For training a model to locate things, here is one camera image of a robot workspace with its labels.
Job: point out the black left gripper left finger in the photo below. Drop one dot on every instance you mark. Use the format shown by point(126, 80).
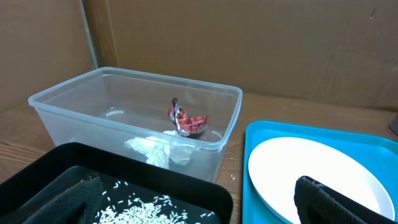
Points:
point(77, 204)

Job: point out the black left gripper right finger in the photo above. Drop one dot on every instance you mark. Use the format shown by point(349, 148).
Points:
point(318, 204)

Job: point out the white round plate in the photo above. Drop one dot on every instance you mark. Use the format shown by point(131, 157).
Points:
point(295, 168)

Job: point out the white tissue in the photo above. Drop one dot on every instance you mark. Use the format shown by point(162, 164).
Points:
point(159, 152)

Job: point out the red snack wrapper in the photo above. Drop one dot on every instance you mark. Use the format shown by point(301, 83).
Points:
point(185, 124)

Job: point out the pile of rice grains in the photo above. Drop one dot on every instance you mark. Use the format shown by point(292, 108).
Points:
point(126, 203)

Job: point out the black plastic tray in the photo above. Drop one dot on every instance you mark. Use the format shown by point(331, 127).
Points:
point(68, 164)

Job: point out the teal plastic tray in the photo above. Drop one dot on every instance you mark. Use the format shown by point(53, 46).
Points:
point(311, 132)

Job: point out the clear plastic bin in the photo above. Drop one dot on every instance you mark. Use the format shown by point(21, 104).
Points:
point(106, 107)

